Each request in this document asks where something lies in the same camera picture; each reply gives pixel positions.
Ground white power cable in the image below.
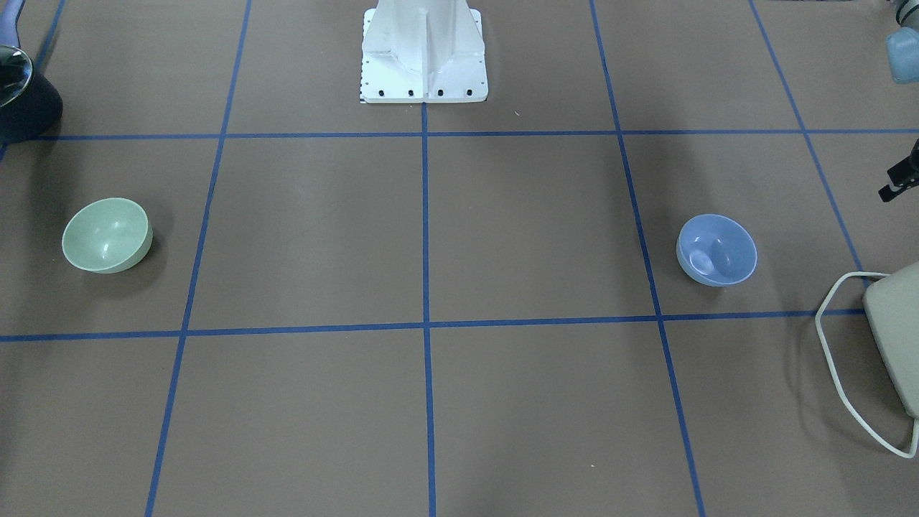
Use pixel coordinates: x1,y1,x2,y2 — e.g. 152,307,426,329
815,271,919,459

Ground dark blue saucepan with lid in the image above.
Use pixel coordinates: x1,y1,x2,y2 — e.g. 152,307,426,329
1,1,63,144

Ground blue bowl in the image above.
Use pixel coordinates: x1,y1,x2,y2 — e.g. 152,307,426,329
676,213,759,288

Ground green bowl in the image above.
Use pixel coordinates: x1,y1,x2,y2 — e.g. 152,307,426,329
60,197,154,274

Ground beige appliance box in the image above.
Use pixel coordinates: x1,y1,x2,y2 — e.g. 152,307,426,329
863,263,918,419

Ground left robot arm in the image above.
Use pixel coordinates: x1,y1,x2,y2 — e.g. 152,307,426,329
877,1,918,202

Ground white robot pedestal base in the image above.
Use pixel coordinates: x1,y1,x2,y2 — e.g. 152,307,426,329
359,1,489,104

